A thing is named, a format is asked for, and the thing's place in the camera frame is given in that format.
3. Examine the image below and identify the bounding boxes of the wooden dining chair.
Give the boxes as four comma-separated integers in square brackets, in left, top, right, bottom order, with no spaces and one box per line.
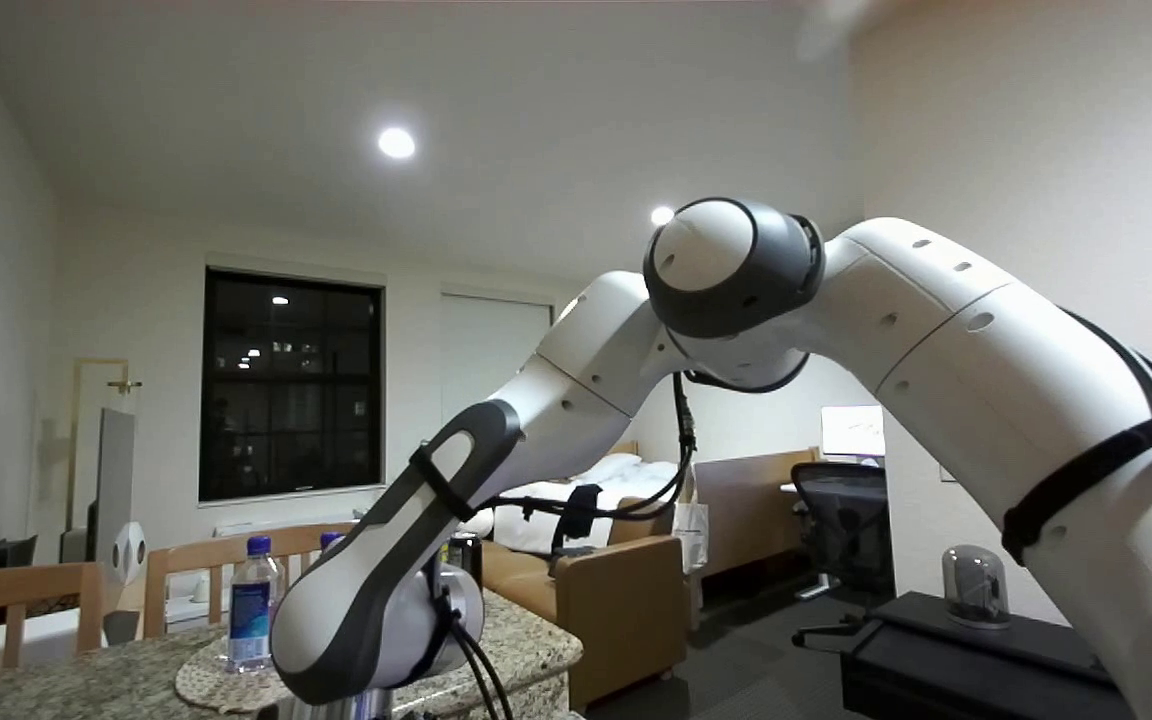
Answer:
[134,518,373,643]

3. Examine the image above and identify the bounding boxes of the white door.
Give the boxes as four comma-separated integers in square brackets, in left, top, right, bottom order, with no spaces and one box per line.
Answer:
[67,356,145,534]

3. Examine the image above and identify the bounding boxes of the white pillow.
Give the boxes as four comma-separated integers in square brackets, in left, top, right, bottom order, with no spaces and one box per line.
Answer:
[570,449,683,513]

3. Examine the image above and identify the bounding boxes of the black case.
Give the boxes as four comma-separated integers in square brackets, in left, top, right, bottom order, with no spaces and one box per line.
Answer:
[834,586,1132,720]

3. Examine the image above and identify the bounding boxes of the round woven placemat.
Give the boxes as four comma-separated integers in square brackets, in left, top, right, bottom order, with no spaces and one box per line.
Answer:
[170,635,305,720]

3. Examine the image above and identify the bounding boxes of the brown wooden desk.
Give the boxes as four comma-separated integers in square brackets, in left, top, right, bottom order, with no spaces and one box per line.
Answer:
[692,449,824,580]

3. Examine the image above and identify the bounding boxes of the dark window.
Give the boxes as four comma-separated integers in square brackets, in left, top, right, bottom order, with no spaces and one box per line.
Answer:
[196,263,389,503]

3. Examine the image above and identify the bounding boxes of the water bottle blue label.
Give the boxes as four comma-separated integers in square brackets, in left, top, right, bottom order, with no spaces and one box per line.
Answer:
[223,533,289,676]

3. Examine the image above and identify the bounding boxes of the wooden chair back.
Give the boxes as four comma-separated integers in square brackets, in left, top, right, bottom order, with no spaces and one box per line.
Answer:
[0,559,109,690]

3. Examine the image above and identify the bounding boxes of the white roller blind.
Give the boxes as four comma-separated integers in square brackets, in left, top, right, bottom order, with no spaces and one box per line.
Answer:
[436,290,561,419]

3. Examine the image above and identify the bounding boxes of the small white device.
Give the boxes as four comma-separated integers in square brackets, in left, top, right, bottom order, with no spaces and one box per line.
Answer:
[109,517,152,584]

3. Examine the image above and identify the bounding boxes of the white board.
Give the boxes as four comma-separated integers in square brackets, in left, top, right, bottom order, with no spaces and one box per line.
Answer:
[820,402,886,463]

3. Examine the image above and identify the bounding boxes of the black office chair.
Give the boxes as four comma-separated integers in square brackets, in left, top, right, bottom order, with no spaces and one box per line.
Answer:
[788,456,896,653]

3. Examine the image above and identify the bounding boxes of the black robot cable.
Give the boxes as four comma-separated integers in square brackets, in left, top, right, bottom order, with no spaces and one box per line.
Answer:
[469,373,701,528]
[429,584,515,720]

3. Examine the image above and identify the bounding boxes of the glass jar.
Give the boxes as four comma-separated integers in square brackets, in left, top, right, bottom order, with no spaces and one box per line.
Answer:
[941,540,1013,625]

